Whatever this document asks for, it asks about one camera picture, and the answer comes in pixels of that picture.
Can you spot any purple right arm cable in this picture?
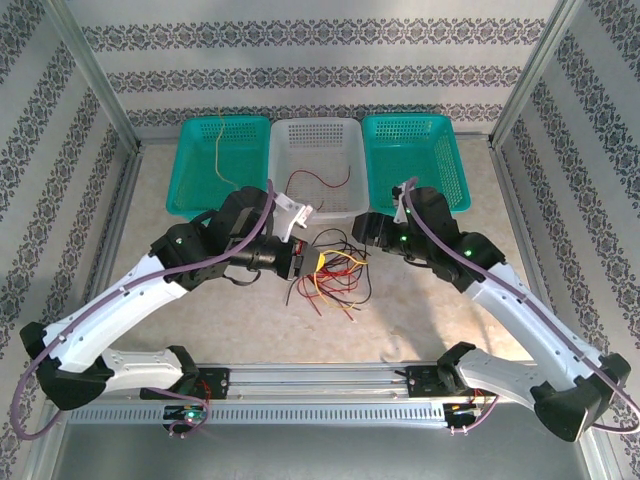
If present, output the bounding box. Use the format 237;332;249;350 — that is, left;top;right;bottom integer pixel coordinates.
403;177;640;437

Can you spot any metal side frame rail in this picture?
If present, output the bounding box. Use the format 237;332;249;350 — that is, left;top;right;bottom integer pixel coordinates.
17;144;146;480
492;139;624;480

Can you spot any thin yellow cable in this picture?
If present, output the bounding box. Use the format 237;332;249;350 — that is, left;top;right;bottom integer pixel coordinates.
213;109;241;191
313;248;369;312

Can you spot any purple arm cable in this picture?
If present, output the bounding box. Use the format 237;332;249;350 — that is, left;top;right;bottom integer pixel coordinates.
12;178;277;442
403;177;640;437

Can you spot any white plastic basket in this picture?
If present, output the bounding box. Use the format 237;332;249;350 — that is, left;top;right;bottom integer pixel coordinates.
268;118;371;224

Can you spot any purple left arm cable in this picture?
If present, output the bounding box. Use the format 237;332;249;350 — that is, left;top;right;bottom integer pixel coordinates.
12;178;277;442

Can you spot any grey metal panel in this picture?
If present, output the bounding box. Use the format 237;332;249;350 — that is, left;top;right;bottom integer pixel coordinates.
49;422;601;480

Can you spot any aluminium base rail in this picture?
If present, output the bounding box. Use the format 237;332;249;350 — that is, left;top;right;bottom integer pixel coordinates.
139;362;506;402

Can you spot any slotted metal cable duct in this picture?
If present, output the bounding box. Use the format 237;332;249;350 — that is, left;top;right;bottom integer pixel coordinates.
67;399;451;427

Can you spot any metal frame post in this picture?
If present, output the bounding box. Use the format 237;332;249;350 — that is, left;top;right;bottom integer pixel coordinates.
47;0;144;151
492;0;586;146

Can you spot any thin red cable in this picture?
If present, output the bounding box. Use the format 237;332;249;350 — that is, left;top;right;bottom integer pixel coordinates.
289;163;354;190
319;267;362;314
295;269;351;317

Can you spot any small controller board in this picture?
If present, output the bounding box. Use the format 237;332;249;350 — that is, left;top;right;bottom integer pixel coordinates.
443;402;484;417
163;405;209;422

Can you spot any teal plastic basket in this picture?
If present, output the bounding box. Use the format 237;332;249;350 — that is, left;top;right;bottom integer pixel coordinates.
166;115;272;223
360;113;473;219

